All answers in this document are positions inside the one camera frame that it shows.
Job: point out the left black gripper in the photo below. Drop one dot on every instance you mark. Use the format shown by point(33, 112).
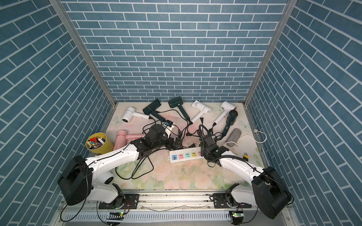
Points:
point(170, 146)

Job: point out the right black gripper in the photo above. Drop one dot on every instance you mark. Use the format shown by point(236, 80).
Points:
point(202, 151)

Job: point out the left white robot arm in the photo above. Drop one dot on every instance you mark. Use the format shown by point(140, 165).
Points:
point(80, 180)

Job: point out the yellow black utility knife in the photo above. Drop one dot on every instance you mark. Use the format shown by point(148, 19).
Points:
point(245, 156)

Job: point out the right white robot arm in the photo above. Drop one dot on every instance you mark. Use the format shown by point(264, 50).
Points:
point(269, 193)

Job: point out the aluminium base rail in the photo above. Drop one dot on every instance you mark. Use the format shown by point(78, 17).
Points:
point(163, 206)

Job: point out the white glossy hair dryer right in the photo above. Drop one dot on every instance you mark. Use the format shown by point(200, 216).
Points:
point(226, 108)

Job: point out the dark green dryer right corner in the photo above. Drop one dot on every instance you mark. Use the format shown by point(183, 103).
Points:
point(230, 120)

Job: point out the dark green dryer angled nozzle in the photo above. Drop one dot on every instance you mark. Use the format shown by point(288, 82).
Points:
point(151, 110)

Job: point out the dark green dryer centre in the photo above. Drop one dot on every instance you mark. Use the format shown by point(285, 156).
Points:
point(178, 102)

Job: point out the white wall cable connector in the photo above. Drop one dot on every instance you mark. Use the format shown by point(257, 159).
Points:
point(258, 136)

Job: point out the pink hair dryer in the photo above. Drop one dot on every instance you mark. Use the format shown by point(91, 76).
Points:
point(122, 137)

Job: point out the yellow cup of pens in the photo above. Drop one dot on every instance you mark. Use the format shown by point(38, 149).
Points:
point(99, 144)

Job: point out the white power strip coloured sockets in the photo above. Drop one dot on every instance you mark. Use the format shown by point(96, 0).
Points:
point(184, 155)

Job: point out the white folding hair dryer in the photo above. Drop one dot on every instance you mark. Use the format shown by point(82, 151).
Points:
point(203, 110)

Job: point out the white hair dryer far left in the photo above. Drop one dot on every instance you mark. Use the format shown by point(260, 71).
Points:
point(131, 113)

